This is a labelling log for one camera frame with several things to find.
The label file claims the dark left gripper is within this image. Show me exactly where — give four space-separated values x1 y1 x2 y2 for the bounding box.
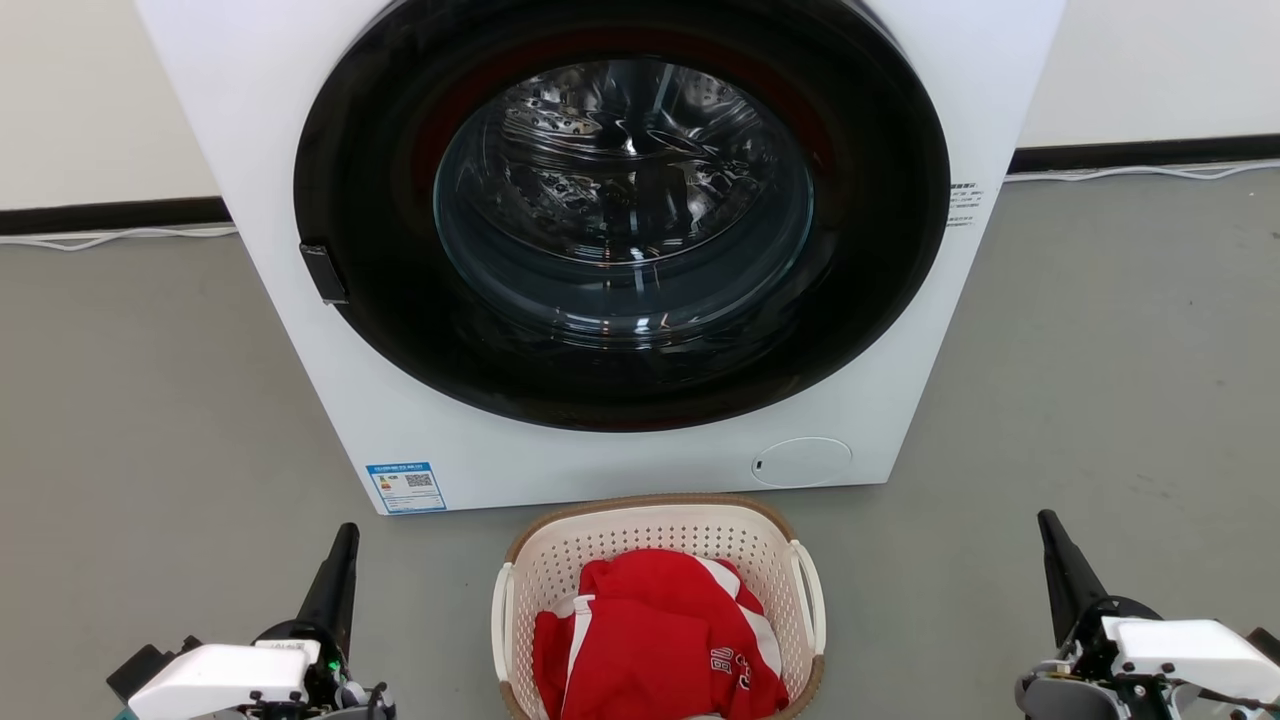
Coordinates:
252 523 397 720

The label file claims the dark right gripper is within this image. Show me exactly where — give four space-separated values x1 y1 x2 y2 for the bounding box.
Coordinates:
1015 509 1201 720

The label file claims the cream perforated laundry basket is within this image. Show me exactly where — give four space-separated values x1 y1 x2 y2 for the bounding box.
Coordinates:
490 493 828 720

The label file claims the blue energy label sticker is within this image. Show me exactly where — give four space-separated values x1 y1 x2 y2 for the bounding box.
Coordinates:
365 461 449 516

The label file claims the round white filter cover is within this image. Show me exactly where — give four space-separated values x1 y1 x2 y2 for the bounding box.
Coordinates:
751 436 854 490

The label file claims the red and white garment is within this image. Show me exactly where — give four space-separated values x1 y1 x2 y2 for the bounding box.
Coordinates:
532 548 791 720

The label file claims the dark round washer door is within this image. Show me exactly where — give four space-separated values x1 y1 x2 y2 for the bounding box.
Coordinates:
293 0 952 434

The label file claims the white front-load washing machine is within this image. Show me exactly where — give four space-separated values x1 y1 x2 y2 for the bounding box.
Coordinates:
133 0 1067 517

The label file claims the black washer door handle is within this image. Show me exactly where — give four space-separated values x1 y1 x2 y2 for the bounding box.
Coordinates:
299 243 350 306

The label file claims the white floor cable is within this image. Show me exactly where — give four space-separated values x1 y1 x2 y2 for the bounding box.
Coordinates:
1004 157 1280 183
0 224 240 252

